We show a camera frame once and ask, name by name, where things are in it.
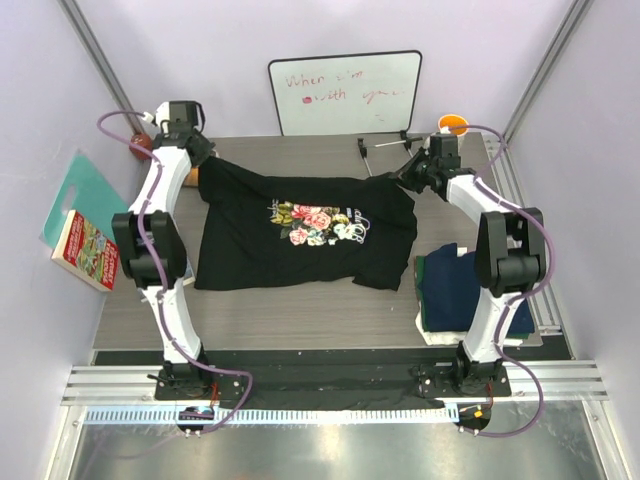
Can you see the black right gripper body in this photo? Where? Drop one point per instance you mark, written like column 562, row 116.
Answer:
column 416, row 174

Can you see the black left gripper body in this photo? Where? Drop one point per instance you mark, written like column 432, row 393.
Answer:
column 206, row 148

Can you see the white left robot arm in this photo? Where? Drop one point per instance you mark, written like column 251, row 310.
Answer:
column 152, row 252

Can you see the red brown die block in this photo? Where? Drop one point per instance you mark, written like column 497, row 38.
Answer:
column 140, row 144

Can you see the white mug orange inside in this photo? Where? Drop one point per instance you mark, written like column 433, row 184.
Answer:
column 454, row 124

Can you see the teal plastic cutting board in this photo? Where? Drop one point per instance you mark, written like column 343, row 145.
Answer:
column 85, row 189

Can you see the white folded t shirt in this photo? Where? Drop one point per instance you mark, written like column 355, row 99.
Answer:
column 440, row 337

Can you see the black t shirt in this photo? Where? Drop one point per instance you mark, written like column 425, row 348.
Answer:
column 268, row 231

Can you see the small whiteboard with red writing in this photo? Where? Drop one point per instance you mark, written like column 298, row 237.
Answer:
column 346, row 94

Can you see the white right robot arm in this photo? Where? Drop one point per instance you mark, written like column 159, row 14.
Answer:
column 510, row 261

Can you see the orange brown cover book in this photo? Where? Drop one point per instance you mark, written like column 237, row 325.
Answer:
column 192, row 179

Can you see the blue cover book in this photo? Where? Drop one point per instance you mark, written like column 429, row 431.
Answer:
column 189, row 275

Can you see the red white cover book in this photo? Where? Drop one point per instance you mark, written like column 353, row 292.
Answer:
column 86, row 252

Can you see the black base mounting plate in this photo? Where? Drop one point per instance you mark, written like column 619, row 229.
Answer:
column 359, row 373

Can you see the navy folded t shirt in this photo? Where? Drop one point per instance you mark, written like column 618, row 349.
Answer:
column 445, row 290

